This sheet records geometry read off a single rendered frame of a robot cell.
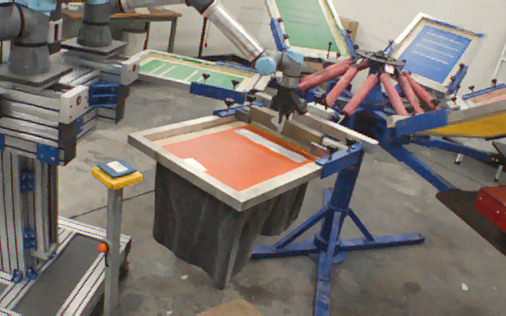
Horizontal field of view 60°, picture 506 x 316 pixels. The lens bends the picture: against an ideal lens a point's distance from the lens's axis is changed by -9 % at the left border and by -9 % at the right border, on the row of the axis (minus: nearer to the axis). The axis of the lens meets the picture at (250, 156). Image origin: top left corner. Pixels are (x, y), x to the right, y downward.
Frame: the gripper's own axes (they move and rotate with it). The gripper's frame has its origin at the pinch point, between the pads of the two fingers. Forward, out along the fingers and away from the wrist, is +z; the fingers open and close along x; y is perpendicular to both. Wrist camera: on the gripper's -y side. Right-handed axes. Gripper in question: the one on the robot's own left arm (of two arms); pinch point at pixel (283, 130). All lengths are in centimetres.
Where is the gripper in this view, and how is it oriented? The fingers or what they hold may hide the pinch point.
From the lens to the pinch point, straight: 209.6
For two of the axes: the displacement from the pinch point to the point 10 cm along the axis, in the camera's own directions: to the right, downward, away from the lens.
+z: -1.7, 9.0, 4.0
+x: -6.3, 2.1, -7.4
